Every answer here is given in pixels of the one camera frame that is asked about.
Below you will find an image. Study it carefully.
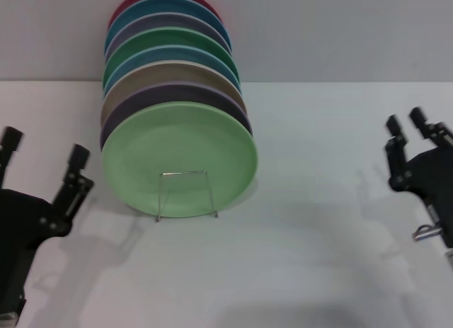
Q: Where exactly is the beige plate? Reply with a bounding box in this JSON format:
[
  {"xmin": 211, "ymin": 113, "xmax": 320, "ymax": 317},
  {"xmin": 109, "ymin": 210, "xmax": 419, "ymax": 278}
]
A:
[{"xmin": 99, "ymin": 60, "xmax": 248, "ymax": 127}]

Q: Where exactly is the light blue plate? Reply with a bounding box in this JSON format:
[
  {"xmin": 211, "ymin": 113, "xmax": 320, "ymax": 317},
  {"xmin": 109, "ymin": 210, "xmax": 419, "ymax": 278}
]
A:
[{"xmin": 102, "ymin": 44, "xmax": 242, "ymax": 95}]

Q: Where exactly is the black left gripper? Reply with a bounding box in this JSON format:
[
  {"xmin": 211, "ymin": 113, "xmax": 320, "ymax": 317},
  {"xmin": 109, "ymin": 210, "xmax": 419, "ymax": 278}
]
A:
[{"xmin": 0, "ymin": 126, "xmax": 95, "ymax": 315}]

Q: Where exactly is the grey purple plate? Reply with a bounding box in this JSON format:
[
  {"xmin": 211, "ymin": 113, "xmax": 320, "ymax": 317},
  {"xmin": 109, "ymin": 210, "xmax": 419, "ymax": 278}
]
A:
[{"xmin": 104, "ymin": 12, "xmax": 233, "ymax": 57}]

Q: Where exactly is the light green plate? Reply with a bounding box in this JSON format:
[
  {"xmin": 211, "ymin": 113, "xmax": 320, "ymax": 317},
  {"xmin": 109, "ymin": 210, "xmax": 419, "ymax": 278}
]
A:
[{"xmin": 101, "ymin": 101, "xmax": 258, "ymax": 220}]

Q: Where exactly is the right wrist cable with connector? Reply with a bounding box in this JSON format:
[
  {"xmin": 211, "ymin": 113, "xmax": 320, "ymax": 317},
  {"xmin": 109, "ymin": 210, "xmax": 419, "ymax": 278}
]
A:
[{"xmin": 411, "ymin": 223, "xmax": 444, "ymax": 242}]

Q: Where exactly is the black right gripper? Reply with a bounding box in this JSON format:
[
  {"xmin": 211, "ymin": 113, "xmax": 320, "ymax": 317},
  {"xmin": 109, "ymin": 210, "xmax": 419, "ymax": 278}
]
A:
[{"xmin": 384, "ymin": 107, "xmax": 453, "ymax": 250}]

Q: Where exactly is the metal wire plate rack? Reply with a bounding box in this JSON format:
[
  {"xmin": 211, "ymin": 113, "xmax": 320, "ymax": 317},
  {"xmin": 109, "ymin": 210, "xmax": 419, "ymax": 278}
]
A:
[{"xmin": 154, "ymin": 169, "xmax": 219, "ymax": 223}]

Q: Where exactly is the dark green plate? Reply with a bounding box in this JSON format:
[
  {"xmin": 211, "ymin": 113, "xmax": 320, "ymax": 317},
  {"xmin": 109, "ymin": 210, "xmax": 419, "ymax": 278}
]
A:
[{"xmin": 103, "ymin": 26, "xmax": 240, "ymax": 81}]

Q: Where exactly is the lavender plate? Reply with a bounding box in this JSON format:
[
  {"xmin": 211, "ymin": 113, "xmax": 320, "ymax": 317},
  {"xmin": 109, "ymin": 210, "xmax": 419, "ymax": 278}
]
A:
[{"xmin": 99, "ymin": 81, "xmax": 254, "ymax": 152}]

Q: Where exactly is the teal blue plate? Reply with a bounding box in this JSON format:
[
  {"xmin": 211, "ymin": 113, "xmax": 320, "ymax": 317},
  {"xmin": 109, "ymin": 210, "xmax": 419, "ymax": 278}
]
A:
[{"xmin": 105, "ymin": 0, "xmax": 233, "ymax": 52}]

